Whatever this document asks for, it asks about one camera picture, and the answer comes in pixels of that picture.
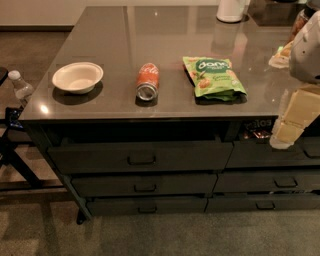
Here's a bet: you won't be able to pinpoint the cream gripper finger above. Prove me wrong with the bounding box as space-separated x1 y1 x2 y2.
269 84 320 149

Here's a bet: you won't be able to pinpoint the dark drawer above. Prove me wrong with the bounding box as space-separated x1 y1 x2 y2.
47 140 233 174
226 137 320 168
71 173 217 197
87 196 207 216
214 170 320 193
206 194 320 213

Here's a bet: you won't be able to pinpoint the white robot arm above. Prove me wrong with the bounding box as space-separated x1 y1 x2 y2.
269 11 320 150

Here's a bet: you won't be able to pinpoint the snack packs in drawer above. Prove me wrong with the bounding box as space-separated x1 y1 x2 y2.
243 119 273 139

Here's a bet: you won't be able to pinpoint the glass jar of nuts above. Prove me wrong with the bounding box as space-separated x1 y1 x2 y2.
288 0 320 42

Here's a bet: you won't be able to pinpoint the green snack bag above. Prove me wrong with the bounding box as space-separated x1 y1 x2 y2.
183 57 247 102

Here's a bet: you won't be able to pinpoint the white cylindrical container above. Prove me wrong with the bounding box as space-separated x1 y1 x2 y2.
216 0 247 23

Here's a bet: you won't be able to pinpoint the red soda can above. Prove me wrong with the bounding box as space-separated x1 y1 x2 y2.
136 63 159 101

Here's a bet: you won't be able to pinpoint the white paper bowl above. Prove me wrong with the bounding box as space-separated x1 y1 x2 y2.
52 62 104 94

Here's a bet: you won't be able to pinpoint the clear plastic water bottle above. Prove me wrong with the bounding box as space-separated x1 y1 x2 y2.
8 70 34 107

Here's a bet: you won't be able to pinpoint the black side stand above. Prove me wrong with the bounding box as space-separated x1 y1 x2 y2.
0 66 64 193

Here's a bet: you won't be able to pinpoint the dark cabinet frame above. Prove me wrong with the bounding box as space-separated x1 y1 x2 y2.
25 119 320 221

